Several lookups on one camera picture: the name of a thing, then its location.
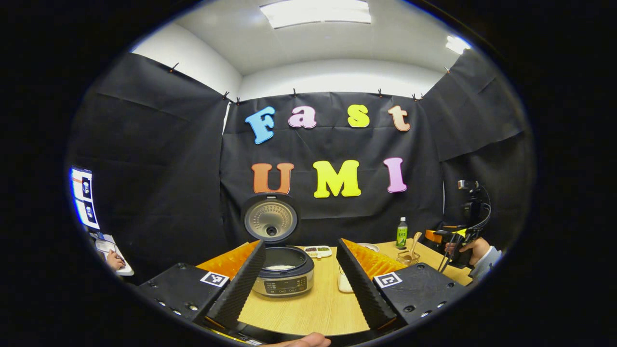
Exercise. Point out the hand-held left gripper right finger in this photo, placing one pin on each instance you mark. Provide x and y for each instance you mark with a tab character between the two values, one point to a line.
361	284

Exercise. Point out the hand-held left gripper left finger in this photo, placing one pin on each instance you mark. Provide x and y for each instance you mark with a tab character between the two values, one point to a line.
241	284

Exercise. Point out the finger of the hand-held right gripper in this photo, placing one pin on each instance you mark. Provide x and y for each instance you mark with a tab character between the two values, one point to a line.
433	236

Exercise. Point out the wooden spoon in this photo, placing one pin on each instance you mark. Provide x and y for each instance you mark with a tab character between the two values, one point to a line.
414	241

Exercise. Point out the dark grey rice cooker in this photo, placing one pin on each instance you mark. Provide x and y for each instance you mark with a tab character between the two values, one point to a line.
287	284

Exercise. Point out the green tea bottle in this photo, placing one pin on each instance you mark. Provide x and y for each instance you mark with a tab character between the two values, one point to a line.
402	236

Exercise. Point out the white plate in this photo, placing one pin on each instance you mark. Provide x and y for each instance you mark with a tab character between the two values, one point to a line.
370	246

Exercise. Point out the white divided grain dish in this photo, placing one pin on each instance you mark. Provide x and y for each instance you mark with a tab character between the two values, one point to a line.
318	251

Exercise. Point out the white side desk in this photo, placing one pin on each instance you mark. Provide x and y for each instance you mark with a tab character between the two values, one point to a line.
107	246

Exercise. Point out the black backdrop cloth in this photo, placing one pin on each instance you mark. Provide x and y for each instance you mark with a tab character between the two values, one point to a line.
159	168

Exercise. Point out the small ceiling light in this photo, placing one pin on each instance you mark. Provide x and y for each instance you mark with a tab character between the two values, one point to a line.
457	44

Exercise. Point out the computer monitor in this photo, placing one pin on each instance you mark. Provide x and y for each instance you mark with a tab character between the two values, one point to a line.
86	197

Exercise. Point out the large ceiling light panel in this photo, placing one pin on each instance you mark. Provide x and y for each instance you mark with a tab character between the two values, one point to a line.
315	12

